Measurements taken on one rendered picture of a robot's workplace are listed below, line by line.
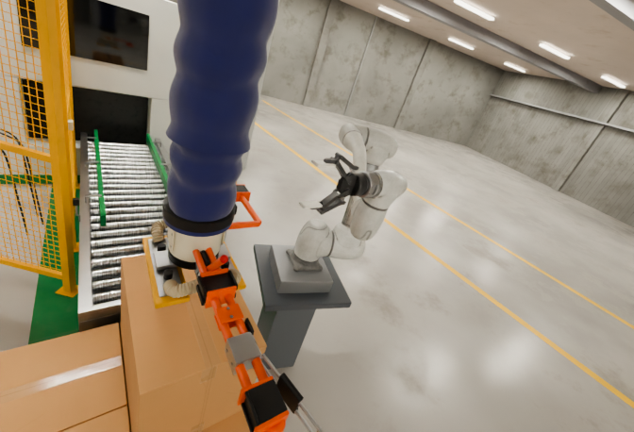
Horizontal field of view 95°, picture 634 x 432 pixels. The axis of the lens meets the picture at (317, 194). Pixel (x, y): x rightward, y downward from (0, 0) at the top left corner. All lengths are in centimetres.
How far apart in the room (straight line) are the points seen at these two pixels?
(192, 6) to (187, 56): 10
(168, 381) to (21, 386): 70
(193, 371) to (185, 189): 57
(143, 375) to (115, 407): 44
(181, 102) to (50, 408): 121
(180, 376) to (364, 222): 76
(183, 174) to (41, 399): 104
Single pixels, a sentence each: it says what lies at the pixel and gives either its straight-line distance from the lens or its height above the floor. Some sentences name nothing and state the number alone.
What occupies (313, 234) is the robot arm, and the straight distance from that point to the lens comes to 158.
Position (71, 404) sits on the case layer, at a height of 54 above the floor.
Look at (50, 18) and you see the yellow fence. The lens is 198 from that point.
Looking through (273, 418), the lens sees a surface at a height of 126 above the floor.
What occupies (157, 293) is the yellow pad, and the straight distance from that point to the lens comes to 108.
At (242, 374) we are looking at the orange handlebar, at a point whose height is 124.
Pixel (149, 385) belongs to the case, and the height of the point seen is 94.
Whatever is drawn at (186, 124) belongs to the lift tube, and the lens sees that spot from 85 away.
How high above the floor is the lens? 190
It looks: 24 degrees down
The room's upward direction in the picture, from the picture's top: 18 degrees clockwise
